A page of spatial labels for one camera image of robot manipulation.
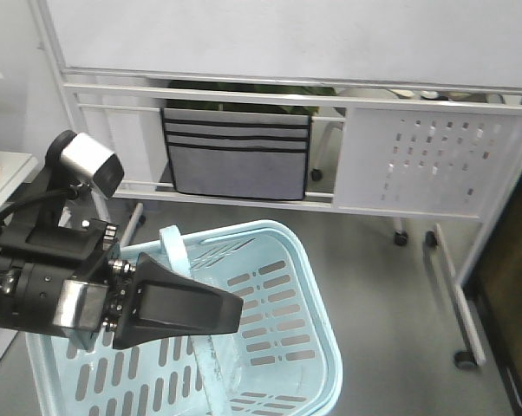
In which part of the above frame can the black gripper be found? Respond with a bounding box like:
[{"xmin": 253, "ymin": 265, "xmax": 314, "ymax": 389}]
[{"xmin": 0, "ymin": 219, "xmax": 244, "ymax": 349}]

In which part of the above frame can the light blue plastic basket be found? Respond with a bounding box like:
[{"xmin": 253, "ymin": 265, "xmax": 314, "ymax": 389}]
[{"xmin": 24, "ymin": 219, "xmax": 343, "ymax": 416}]

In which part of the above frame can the grey fabric pocket organizer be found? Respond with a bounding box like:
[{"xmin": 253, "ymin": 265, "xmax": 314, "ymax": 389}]
[{"xmin": 160, "ymin": 107, "xmax": 311, "ymax": 201}]

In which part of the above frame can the white rolling whiteboard stand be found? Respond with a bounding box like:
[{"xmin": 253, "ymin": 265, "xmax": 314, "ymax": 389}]
[{"xmin": 30, "ymin": 1, "xmax": 522, "ymax": 364}]

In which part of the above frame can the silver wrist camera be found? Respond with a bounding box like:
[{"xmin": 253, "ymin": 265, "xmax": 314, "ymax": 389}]
[{"xmin": 45, "ymin": 130, "xmax": 125, "ymax": 198}]

